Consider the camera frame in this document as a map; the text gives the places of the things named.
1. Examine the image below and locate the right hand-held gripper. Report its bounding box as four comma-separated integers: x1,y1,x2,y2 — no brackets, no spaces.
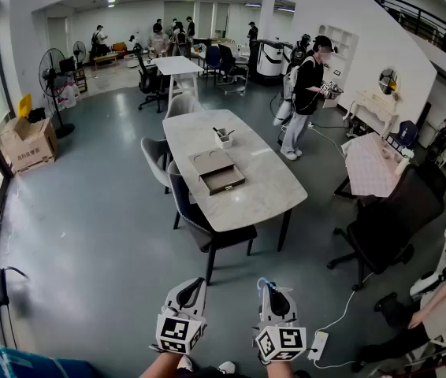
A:
251,279,308,365

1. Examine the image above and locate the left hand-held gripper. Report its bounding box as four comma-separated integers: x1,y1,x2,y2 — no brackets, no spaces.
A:
150,276,208,357

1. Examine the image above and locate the grey drawer organiser box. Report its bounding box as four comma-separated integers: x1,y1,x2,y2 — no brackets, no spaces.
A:
188,147,247,196

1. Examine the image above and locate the person's left forearm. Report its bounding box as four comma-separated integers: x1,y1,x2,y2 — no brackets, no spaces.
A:
139,351,187,378

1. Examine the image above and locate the person's right forearm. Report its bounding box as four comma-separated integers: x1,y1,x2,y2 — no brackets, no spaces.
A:
265,361,299,378

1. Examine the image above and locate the cardboard box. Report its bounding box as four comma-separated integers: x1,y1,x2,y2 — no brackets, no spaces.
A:
0,116,59,175

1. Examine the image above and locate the white power strip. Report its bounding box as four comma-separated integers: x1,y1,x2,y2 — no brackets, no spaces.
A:
307,331,329,361

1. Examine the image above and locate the dark padded dining chair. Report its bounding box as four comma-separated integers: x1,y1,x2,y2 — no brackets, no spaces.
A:
166,161,258,287

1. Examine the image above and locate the large black office chair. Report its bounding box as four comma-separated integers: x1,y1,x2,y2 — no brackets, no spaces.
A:
327,162,446,291

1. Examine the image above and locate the grey shell chair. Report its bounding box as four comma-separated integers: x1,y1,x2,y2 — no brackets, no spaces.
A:
165,92,204,120
140,136,173,195

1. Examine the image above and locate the white pen holder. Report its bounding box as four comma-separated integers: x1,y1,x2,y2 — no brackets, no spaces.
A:
214,128,235,150

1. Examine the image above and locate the pink checked tablecloth table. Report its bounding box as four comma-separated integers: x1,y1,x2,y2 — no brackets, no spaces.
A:
340,132,415,198

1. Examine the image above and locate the blue wrapped package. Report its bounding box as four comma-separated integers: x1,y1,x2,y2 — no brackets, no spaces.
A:
0,346,94,378

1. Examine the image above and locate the dark blue chair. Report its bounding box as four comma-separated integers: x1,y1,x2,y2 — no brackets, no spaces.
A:
386,120,419,153

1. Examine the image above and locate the white dressing table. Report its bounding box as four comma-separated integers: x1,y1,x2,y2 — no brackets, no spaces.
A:
343,88,401,139

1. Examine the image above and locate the black swivel office chair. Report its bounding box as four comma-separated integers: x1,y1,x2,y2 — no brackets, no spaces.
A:
135,51,169,113

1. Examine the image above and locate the pack of white water jugs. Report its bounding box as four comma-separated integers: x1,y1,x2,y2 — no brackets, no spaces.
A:
55,83,82,109

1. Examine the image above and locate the white desk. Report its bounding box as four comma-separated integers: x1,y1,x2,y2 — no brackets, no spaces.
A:
152,56,205,102

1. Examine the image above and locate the black cantilever office chair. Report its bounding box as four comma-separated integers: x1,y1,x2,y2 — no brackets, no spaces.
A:
218,44,250,94

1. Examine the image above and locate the blue office chair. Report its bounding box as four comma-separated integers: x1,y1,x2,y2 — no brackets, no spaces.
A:
205,45,224,82

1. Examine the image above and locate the white mobile robot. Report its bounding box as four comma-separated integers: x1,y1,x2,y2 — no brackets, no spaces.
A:
248,39,293,86

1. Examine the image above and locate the round mirror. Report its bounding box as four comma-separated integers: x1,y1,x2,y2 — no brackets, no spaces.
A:
378,68,398,96

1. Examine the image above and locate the yellow bin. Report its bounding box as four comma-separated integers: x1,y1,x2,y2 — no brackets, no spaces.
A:
17,94,33,118

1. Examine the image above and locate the white shelf unit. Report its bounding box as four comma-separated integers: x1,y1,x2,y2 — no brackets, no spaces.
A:
317,24,360,109

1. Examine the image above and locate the large black standing fan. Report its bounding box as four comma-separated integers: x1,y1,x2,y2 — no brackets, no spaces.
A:
38,47,76,139

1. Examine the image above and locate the small black standing fan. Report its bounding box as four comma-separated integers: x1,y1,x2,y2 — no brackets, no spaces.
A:
72,40,87,70

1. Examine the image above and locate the black balcony railing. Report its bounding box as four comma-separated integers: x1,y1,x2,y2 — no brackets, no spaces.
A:
359,0,446,66

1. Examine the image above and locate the white power cable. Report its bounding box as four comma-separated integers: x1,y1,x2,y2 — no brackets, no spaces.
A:
312,272,374,369

